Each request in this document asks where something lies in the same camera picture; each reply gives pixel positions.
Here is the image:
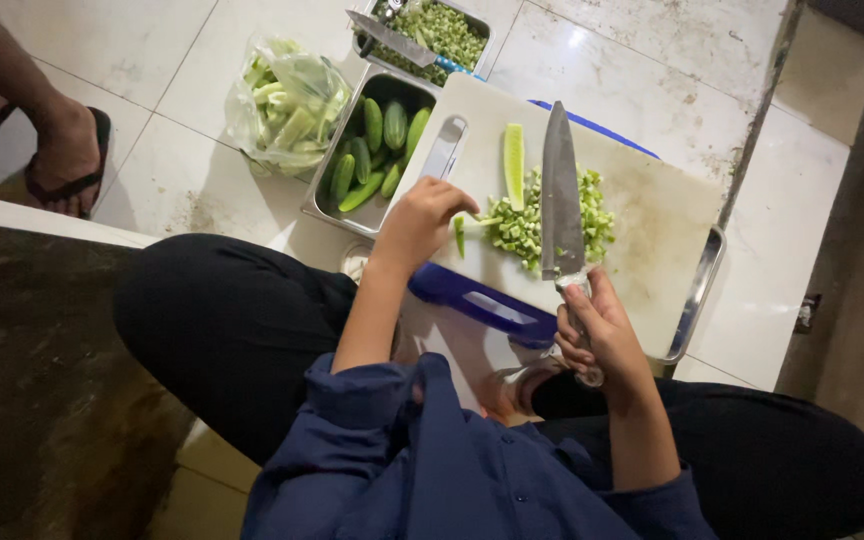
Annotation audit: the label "thin cucumber strips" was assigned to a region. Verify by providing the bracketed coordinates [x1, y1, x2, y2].
[452, 213, 506, 261]

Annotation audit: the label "black sandal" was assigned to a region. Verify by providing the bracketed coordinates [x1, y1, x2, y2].
[23, 105, 113, 221]

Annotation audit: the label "small white container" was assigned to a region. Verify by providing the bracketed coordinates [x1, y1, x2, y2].
[339, 241, 375, 284]

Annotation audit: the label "person's right hand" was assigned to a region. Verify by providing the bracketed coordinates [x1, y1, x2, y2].
[554, 267, 656, 396]

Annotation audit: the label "person's black trousers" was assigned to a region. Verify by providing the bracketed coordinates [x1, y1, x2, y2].
[111, 233, 864, 540]

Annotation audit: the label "steel tray of whole cucumbers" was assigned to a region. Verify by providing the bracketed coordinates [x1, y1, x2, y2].
[300, 63, 441, 239]

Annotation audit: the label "steel tray under board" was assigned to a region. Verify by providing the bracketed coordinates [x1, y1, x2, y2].
[655, 224, 728, 366]

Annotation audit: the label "white plastic cutting board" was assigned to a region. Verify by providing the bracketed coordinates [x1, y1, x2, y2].
[385, 72, 726, 362]

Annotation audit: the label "blue-handled knife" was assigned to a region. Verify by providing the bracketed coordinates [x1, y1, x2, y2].
[345, 9, 487, 83]

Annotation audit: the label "clear bag of cucumber scraps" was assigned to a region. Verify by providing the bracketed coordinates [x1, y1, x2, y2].
[223, 33, 353, 180]

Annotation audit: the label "person's blue shirt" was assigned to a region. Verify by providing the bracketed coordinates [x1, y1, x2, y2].
[240, 352, 720, 540]

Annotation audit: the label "large steel chef's knife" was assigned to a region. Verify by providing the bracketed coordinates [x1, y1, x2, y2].
[540, 100, 606, 389]

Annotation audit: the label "heap of chopped cucumber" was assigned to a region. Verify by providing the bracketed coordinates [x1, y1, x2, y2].
[363, 0, 489, 87]

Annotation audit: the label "long cucumber slice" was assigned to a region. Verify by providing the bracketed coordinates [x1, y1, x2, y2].
[502, 123, 528, 213]

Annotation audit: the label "pile of whole cucumbers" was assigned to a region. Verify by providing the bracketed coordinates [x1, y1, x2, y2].
[327, 97, 433, 214]

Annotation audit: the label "steel tray of chopped cucumber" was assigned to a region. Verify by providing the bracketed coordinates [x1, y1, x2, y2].
[350, 0, 495, 89]

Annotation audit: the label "person's left hand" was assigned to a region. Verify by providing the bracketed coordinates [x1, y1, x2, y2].
[368, 176, 482, 279]

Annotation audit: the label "pile of diced cucumber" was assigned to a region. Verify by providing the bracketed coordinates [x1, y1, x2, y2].
[480, 165, 618, 273]

